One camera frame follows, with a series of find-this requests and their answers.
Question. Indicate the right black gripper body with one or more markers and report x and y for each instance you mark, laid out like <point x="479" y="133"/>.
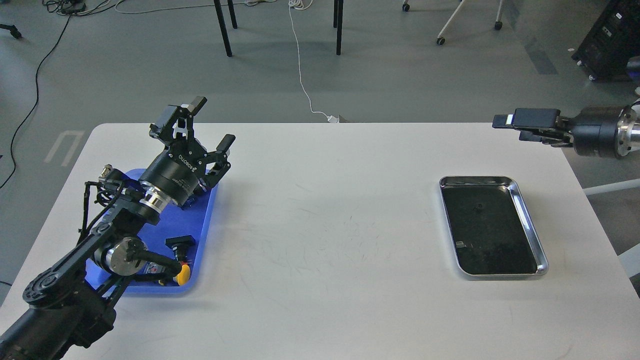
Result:
<point x="596" y="132"/>

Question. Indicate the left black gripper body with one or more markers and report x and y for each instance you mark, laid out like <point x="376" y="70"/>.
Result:
<point x="177" y="171"/>

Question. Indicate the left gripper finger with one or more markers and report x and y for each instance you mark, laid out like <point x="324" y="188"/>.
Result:
<point x="213" y="166"/>
<point x="175" y="126"/>

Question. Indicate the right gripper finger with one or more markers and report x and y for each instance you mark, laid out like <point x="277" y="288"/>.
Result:
<point x="553" y="139"/>
<point x="531" y="119"/>

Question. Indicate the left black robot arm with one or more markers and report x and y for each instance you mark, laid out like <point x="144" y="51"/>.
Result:
<point x="72" y="303"/>

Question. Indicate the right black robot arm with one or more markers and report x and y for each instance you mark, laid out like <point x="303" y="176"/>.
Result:
<point x="630" y="128"/>

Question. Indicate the blue plastic tray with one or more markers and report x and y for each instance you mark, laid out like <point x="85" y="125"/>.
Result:
<point x="190" y="225"/>

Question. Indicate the black equipment case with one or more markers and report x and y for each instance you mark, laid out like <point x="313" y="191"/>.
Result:
<point x="611" y="42"/>

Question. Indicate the metal tray with black mat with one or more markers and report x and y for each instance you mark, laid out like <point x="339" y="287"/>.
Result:
<point x="498" y="242"/>

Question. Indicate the white power adapter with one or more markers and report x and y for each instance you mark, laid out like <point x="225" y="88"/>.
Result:
<point x="333" y="119"/>

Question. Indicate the black push button switch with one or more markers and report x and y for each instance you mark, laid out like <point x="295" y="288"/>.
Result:
<point x="180" y="247"/>

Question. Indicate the yellow push button switch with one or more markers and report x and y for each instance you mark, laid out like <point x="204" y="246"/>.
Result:
<point x="180" y="279"/>

